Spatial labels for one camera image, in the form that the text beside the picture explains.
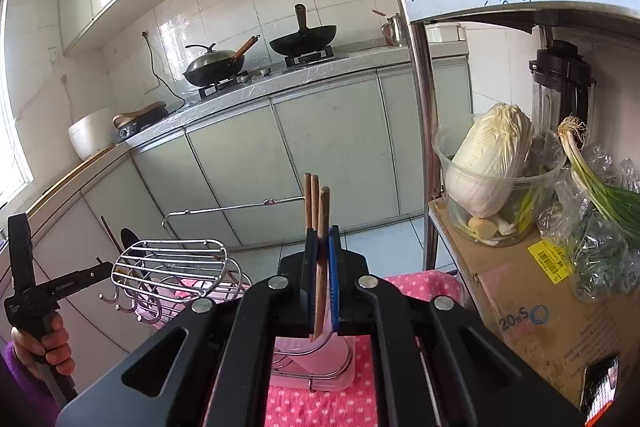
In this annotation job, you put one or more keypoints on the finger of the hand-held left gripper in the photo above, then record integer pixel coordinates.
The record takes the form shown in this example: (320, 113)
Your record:
(104, 273)

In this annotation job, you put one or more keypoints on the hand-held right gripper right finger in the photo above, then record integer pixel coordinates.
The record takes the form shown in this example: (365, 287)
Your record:
(334, 287)

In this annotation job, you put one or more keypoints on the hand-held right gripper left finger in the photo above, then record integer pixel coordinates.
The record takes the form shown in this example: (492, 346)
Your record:
(311, 287)

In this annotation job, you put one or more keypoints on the pink plastic cup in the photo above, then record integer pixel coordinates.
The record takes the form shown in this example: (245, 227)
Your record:
(300, 357)

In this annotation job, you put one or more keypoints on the person's left hand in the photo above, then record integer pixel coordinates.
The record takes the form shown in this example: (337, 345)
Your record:
(60, 342)

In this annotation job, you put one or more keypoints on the black spatula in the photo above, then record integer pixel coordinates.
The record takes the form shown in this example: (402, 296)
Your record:
(131, 247)

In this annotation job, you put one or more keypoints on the pink polka-dot printed blanket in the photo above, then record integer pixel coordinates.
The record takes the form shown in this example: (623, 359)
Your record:
(310, 407)

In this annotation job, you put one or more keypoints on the window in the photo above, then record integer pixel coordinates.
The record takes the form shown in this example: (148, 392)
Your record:
(12, 132)

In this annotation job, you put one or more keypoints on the white rice cooker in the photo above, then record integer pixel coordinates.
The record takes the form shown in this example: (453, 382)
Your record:
(90, 134)

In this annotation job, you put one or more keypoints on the black electric cooker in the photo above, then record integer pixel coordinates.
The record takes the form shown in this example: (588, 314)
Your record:
(135, 127)

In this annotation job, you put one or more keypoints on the ginger piece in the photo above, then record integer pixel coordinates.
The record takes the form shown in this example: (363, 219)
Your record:
(482, 229)

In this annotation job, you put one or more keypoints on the brown cardboard box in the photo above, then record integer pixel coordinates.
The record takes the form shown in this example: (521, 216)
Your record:
(525, 342)

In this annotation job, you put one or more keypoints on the napa cabbage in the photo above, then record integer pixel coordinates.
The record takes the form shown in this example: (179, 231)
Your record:
(490, 157)

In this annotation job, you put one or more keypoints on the gas stove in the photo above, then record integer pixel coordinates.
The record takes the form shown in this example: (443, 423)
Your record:
(260, 72)

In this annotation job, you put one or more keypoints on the clear plastic bowl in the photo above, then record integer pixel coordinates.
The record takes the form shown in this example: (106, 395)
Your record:
(542, 187)

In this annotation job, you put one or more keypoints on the black open wok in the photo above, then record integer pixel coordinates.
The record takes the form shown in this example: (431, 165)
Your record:
(302, 42)

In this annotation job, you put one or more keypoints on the stainless steel kettle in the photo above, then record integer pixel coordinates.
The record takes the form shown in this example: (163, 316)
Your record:
(395, 32)

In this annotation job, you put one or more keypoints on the plastic bag of greens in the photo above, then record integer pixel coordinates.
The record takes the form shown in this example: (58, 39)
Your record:
(595, 257)

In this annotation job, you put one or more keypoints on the green onion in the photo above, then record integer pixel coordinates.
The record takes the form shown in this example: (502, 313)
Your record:
(580, 167)

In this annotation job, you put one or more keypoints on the white plastic container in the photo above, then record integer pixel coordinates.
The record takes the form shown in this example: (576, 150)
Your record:
(447, 32)

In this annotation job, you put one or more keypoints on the red black mesh object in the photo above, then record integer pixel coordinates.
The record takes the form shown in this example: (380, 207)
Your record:
(600, 382)

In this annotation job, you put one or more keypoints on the black blender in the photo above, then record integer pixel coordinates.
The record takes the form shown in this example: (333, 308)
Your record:
(560, 72)

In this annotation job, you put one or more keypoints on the stainless steel shelf frame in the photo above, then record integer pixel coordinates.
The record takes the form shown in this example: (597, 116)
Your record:
(420, 107)

